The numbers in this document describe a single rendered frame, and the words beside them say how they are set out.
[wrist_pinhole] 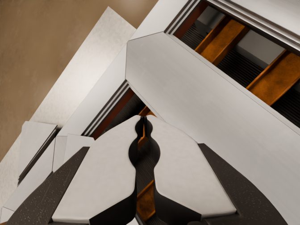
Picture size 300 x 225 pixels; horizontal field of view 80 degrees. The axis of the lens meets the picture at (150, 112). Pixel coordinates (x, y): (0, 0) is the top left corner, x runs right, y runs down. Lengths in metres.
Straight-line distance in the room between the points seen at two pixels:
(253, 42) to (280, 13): 0.18
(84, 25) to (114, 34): 1.55
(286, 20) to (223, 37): 0.24
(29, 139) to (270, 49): 1.06
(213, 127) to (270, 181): 0.15
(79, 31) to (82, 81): 1.56
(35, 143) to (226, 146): 0.83
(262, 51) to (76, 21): 2.15
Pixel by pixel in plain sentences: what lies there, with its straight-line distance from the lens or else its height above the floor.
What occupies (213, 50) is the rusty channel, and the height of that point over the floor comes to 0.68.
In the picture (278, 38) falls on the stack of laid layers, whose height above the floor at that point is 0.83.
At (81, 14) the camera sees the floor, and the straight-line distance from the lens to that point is 2.51.
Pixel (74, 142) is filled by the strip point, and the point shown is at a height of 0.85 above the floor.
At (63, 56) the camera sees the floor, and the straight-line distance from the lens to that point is 2.46.
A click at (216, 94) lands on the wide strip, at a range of 0.47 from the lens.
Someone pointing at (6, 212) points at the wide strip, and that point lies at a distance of 1.08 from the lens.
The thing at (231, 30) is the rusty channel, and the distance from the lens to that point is 0.72.
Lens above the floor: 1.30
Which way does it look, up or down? 61 degrees down
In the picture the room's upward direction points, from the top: 73 degrees counter-clockwise
